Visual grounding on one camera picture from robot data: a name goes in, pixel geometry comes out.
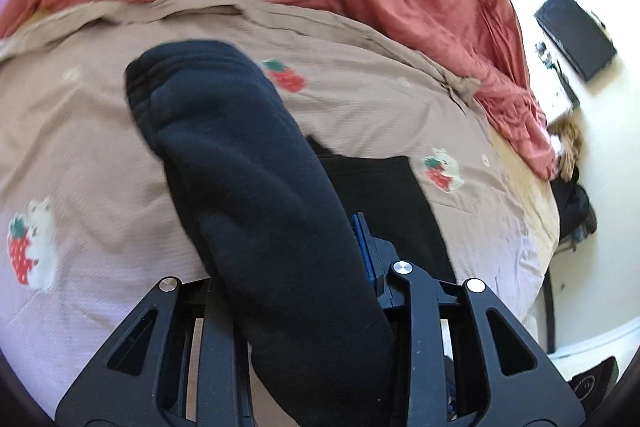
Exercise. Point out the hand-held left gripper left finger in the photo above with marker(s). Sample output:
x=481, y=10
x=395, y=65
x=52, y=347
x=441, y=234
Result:
x=215, y=357

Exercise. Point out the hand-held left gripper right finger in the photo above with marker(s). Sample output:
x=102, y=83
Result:
x=361, y=247

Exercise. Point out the black sweater with orange patches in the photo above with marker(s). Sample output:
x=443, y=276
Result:
x=240, y=187

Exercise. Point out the black bag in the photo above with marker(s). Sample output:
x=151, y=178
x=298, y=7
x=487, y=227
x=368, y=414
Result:
x=575, y=212

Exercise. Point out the brown furry toy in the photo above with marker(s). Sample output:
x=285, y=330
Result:
x=570, y=147

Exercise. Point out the beige strawberry print blanket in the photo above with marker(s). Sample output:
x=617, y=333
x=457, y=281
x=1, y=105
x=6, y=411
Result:
x=100, y=132

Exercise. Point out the flat black box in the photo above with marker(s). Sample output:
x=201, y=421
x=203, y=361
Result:
x=575, y=32

